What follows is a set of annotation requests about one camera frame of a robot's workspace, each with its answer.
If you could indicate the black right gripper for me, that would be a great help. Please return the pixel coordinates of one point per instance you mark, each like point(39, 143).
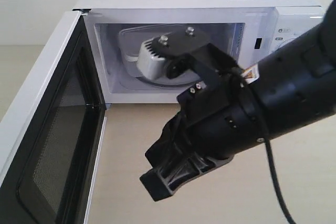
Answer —
point(215, 123)

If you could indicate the white microwave door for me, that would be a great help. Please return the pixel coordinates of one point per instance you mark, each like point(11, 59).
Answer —
point(50, 134)

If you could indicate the white plastic lidded container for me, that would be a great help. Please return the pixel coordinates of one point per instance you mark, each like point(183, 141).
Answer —
point(130, 38)

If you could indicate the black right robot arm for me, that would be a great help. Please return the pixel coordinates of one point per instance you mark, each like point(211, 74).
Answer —
point(294, 85)

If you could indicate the glass microwave turntable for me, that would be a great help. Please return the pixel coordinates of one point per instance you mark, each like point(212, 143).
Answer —
point(185, 79)

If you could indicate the white microwave oven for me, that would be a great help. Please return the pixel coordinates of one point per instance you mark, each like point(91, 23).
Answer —
point(248, 30)

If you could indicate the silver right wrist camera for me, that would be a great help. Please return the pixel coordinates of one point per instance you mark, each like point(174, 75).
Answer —
point(155, 61)

